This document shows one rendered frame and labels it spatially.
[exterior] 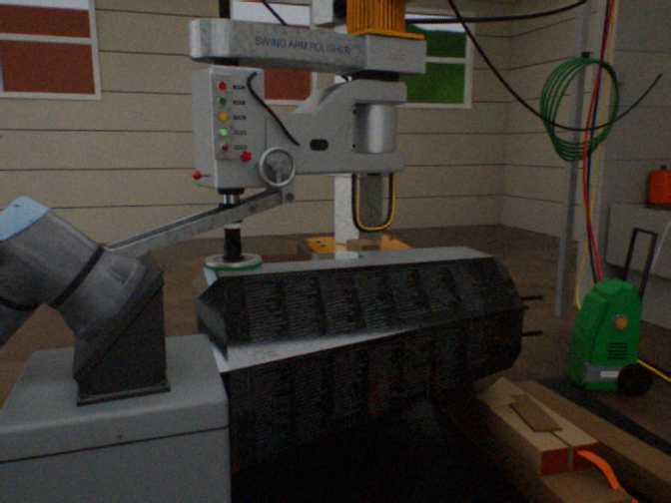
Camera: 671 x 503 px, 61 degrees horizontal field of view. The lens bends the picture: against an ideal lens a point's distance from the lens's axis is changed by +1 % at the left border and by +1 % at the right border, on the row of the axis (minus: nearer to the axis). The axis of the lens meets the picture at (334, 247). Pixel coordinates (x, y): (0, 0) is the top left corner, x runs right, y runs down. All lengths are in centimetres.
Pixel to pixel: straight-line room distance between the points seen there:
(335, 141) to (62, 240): 133
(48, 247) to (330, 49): 141
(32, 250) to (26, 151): 719
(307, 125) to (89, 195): 629
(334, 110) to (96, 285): 135
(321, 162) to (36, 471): 148
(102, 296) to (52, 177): 717
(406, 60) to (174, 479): 183
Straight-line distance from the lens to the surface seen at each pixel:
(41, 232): 118
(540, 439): 236
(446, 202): 946
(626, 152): 502
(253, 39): 212
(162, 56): 831
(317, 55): 223
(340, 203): 312
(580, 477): 238
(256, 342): 193
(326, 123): 224
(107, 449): 116
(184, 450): 117
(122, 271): 120
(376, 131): 240
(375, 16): 243
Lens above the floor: 132
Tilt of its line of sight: 10 degrees down
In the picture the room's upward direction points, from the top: straight up
